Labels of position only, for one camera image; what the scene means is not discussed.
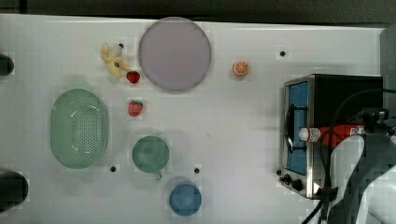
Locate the black toaster oven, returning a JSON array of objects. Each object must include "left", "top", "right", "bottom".
[{"left": 277, "top": 74, "right": 383, "bottom": 199}]

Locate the grey round plate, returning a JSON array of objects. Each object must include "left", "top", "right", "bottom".
[{"left": 138, "top": 17, "right": 211, "bottom": 91}]

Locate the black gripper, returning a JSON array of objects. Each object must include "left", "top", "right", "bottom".
[{"left": 351, "top": 107, "right": 395, "bottom": 137}]

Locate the black cylindrical cup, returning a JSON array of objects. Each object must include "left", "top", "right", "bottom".
[{"left": 0, "top": 172, "right": 29, "bottom": 213}]

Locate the large red strawberry toy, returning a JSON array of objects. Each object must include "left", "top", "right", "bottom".
[{"left": 128, "top": 101, "right": 144, "bottom": 117}]

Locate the green pot with handle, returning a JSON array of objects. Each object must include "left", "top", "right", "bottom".
[{"left": 132, "top": 135, "right": 170, "bottom": 180}]

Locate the green oval colander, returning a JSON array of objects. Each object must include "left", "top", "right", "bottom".
[{"left": 50, "top": 89, "right": 108, "bottom": 169}]

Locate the orange half toy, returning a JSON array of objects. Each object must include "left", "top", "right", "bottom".
[{"left": 233, "top": 61, "right": 249, "bottom": 77}]

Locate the red ketchup bottle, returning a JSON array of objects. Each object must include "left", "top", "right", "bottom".
[{"left": 298, "top": 125, "right": 365, "bottom": 147}]

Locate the blue bowl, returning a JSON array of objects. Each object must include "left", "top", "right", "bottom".
[{"left": 169, "top": 183, "right": 202, "bottom": 217}]

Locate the yellow plush banana toy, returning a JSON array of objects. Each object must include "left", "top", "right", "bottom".
[{"left": 101, "top": 43, "right": 130, "bottom": 79}]

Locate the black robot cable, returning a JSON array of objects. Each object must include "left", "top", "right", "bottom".
[{"left": 300, "top": 88, "right": 396, "bottom": 224}]

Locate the small red strawberry toy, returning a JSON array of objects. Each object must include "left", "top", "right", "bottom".
[{"left": 126, "top": 71, "right": 141, "bottom": 84}]

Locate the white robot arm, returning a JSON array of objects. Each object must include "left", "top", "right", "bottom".
[{"left": 318, "top": 109, "right": 395, "bottom": 224}]

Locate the black cup far corner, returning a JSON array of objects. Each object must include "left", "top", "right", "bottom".
[{"left": 0, "top": 54, "right": 14, "bottom": 76}]

